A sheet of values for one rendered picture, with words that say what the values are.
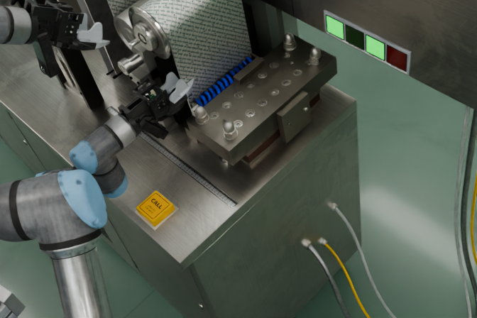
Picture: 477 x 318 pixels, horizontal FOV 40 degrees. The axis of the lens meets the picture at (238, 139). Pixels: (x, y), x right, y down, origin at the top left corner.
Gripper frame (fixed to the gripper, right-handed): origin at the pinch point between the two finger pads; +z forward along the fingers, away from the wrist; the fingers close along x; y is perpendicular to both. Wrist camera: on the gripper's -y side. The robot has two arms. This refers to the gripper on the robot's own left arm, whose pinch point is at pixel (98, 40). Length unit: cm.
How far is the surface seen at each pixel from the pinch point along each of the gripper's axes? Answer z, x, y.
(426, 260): 132, -53, -58
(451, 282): 131, -64, -59
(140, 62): 14.0, -0.5, -4.6
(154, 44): 11.2, -6.1, 2.4
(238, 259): 37, -34, -47
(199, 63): 26.0, -8.7, -1.0
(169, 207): 17.6, -21.5, -34.8
